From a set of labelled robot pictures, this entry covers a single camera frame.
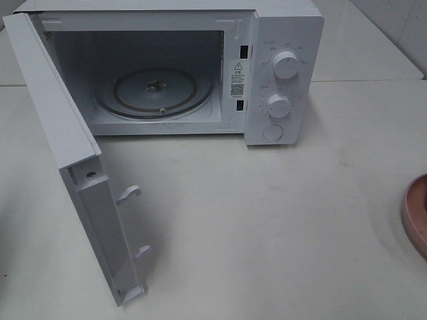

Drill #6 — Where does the round white door button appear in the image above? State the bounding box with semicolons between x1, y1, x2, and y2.
262;125;283;141

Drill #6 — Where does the white dial knob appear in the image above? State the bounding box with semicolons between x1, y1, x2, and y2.
267;94;291;119
272;49;300;79

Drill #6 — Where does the white microwave door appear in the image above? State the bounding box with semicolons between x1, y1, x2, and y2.
3;13;151;306

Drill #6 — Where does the pink round plate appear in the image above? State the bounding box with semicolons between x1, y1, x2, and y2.
401;174;426;259

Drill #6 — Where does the glass microwave turntable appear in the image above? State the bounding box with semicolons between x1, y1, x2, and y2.
94;65;216;120

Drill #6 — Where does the white warning label sticker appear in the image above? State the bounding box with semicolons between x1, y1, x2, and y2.
229;59;248;99

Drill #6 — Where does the white microwave oven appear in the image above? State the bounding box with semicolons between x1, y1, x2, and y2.
11;1;324;145

